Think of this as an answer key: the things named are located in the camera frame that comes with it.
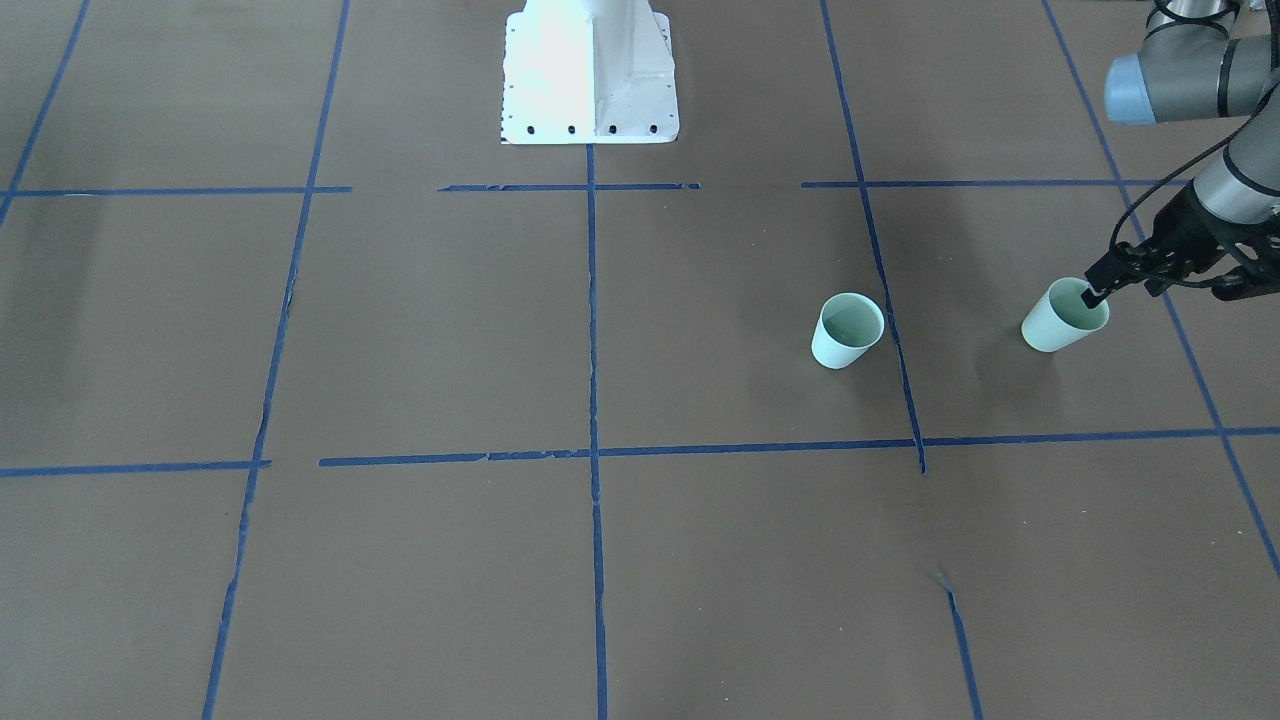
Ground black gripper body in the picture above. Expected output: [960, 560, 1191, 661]
[1144, 184, 1251, 286]

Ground light green cup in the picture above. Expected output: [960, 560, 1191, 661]
[810, 292, 886, 370]
[1020, 277, 1111, 354]

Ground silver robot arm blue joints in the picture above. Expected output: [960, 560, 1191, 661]
[1103, 1, 1277, 225]

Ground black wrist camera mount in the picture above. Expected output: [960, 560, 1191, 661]
[1210, 213, 1279, 302]

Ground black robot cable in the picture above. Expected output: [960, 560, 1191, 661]
[1108, 118, 1251, 291]

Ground white pillar base mount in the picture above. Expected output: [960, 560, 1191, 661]
[500, 1, 681, 145]

